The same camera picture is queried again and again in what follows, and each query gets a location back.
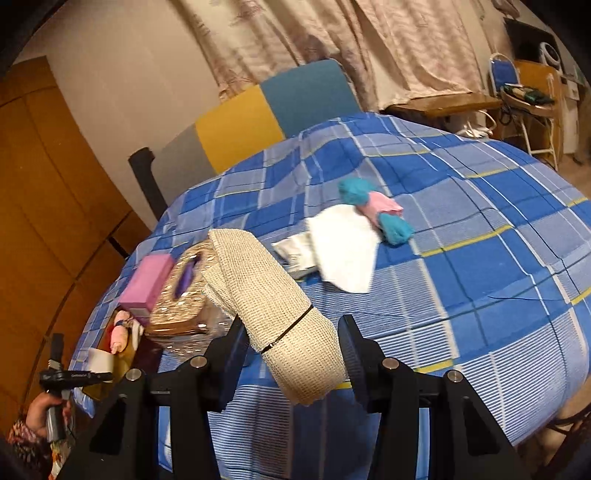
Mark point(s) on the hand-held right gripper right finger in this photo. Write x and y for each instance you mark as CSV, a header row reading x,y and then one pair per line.
x,y
348,364

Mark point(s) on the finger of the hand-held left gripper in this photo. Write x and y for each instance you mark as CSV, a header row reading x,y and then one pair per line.
x,y
92,377

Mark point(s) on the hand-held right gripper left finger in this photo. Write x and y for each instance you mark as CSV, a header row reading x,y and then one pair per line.
x,y
233,360

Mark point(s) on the gold tin box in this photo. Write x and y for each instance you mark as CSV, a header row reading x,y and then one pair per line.
x,y
127,359

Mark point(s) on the pink doll figure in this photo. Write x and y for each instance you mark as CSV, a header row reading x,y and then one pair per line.
x,y
119,334

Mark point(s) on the beige mesh cloth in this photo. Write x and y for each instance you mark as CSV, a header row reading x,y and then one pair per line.
x,y
258,286

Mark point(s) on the person's left forearm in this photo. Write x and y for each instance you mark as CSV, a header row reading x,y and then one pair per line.
x,y
25,450

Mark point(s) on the person's left hand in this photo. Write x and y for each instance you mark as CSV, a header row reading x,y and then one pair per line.
x,y
39,415

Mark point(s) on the ornate gold tissue box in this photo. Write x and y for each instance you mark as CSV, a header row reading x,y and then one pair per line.
x,y
184,300

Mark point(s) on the purple cardboard box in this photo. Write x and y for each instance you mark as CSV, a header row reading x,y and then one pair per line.
x,y
147,281

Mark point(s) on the white folded cloth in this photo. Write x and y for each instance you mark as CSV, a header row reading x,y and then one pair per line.
x,y
346,249

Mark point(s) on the grey white packet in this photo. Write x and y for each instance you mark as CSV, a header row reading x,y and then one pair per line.
x,y
295,251

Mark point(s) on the blue plaid tablecloth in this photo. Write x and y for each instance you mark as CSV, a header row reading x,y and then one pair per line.
x,y
461,286

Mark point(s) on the teal and pink sock bundle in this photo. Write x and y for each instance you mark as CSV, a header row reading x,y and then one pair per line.
x,y
374,207

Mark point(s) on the wooden wardrobe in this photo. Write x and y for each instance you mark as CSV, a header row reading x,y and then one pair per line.
x,y
51,207

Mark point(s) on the black rolled mat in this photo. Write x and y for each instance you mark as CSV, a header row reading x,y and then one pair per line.
x,y
145,180

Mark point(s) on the grey yellow teal chair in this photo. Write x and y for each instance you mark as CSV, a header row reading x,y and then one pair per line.
x,y
240,124

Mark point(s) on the wooden side table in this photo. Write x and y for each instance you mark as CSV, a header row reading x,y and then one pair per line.
x,y
438,105

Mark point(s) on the green power tool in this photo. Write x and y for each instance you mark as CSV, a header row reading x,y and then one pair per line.
x,y
526,94

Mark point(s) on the patterned beige curtain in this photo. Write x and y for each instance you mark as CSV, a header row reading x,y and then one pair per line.
x,y
323,41

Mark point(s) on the blue folding chair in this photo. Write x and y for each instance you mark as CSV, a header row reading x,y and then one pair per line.
x,y
501,74

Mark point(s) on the wooden board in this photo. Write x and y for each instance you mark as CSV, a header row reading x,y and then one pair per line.
x,y
538,78

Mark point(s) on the white round fan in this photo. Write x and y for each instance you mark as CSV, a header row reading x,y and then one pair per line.
x,y
550,56

